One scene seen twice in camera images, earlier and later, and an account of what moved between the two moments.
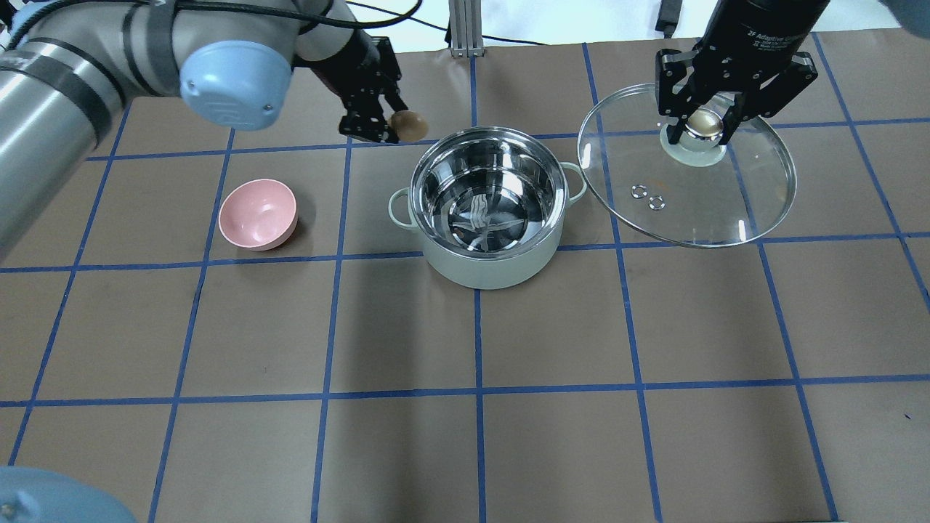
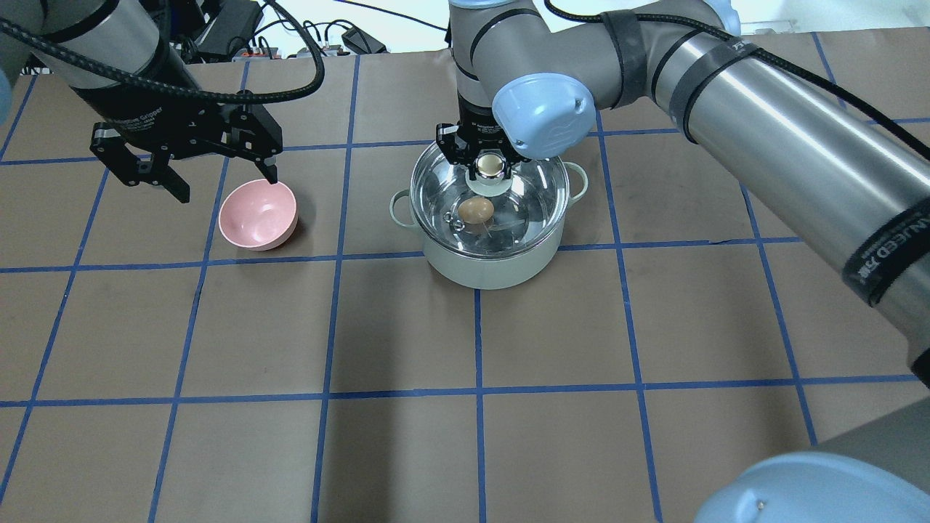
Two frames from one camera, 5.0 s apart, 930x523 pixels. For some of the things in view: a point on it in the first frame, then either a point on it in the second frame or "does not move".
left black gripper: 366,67 to 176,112
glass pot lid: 694,195 to 493,214
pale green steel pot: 490,205 does not move
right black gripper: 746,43 to 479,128
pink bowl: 259,214 does not move
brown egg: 409,126 to 476,210
